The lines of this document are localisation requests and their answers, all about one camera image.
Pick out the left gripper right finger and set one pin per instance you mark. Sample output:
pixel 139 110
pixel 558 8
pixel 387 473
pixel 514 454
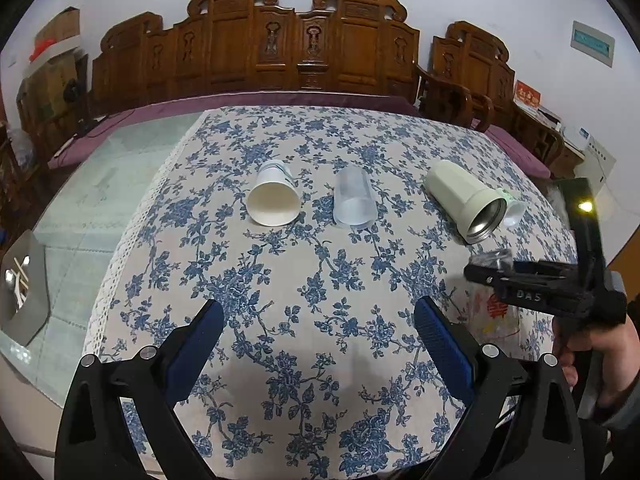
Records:
pixel 445 344

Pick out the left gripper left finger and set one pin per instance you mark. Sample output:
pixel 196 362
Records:
pixel 188 348

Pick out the clear glass cup red print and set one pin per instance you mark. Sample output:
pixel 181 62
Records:
pixel 490 319

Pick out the white green yogurt cup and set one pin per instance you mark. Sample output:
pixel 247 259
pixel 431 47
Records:
pixel 515 209

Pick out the cream steel thermos cup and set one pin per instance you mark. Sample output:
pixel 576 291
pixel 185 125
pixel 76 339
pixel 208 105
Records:
pixel 475 209

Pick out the clear plastic cup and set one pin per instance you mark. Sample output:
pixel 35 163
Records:
pixel 354 202

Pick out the white paper cup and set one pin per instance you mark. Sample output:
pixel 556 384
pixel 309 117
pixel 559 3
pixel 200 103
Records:
pixel 274 199

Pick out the wooden side cabinet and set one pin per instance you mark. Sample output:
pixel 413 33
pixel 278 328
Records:
pixel 545 142

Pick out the white box device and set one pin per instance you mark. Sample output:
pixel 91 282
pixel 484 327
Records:
pixel 577 137

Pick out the purple armchair cushion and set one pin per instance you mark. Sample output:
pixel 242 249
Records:
pixel 519 154

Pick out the metal tray on table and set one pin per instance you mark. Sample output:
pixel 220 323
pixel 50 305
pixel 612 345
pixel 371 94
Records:
pixel 25 305

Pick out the blue floral tablecloth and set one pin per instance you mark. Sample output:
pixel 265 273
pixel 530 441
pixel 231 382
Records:
pixel 319 373

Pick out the red card on cabinet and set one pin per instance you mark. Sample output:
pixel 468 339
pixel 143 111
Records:
pixel 526 95

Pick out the carved wooden armchair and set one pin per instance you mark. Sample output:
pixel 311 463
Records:
pixel 478 60

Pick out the purple sofa cushion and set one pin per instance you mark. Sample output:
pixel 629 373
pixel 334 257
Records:
pixel 79 149

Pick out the lower cardboard box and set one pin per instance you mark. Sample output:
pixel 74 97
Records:
pixel 55 88

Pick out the cardboard box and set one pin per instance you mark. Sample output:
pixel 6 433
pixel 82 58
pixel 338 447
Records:
pixel 64 25
pixel 55 88

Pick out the carved wooden sofa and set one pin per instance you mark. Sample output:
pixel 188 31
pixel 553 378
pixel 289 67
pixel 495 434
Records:
pixel 224 46

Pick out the upper cardboard box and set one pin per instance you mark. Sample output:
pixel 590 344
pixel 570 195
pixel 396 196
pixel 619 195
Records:
pixel 64 25

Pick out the grey wall electrical panel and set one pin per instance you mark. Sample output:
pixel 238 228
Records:
pixel 593 43

